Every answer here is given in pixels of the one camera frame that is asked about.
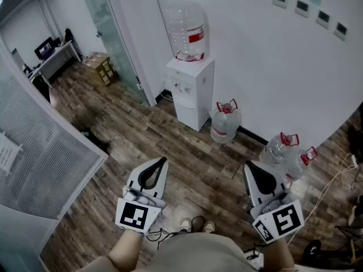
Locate white water dispenser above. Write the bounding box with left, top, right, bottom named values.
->
left=164, top=57, right=216, bottom=132

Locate person's beige shoe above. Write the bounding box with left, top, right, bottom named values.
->
left=179, top=217, right=193, bottom=233
left=201, top=220, right=217, bottom=235

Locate black computer monitor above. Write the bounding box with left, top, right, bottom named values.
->
left=33, top=36, right=55, bottom=61

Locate white partition with blinds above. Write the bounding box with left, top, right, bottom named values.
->
left=0, top=34, right=110, bottom=221

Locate olive labelled cardboard box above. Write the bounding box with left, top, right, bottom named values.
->
left=95, top=57, right=119, bottom=88

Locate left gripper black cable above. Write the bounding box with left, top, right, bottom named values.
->
left=146, top=215, right=205, bottom=243

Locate frosted glass door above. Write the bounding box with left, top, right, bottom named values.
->
left=78, top=0, right=151, bottom=107

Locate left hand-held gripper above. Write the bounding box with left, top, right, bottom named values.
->
left=115, top=156, right=169, bottom=235

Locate light brown cardboard box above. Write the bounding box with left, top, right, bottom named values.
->
left=83, top=52, right=110, bottom=78

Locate white paper sign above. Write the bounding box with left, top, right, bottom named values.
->
left=0, top=131, right=24, bottom=177

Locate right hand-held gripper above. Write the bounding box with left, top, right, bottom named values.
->
left=243, top=160, right=306, bottom=244

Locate black trash bin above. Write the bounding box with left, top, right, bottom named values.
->
left=79, top=127, right=112, bottom=156

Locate person's right forearm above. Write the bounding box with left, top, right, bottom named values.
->
left=262, top=236, right=296, bottom=272

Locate black wheeled stand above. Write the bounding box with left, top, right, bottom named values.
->
left=301, top=224, right=363, bottom=266

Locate long white floor cable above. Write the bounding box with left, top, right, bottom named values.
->
left=286, top=152, right=358, bottom=245

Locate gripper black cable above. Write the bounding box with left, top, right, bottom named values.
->
left=243, top=242, right=268, bottom=262
left=146, top=215, right=205, bottom=243

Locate person's left forearm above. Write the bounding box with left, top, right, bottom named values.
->
left=107, top=229, right=145, bottom=269

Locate person's left beige shoe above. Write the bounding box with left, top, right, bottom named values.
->
left=179, top=217, right=193, bottom=233

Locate person's beige shirt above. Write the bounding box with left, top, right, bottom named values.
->
left=76, top=232, right=263, bottom=272

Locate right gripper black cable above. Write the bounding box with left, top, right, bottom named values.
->
left=243, top=242, right=268, bottom=262

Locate upright water bottle red handle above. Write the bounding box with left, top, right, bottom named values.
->
left=209, top=99, right=242, bottom=145

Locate person's right beige shoe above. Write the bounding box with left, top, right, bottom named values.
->
left=201, top=220, right=217, bottom=235

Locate lying clear water bottle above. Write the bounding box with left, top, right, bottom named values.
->
left=259, top=131, right=300, bottom=167
left=283, top=146, right=319, bottom=182

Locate white office desk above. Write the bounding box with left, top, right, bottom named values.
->
left=28, top=40, right=83, bottom=89

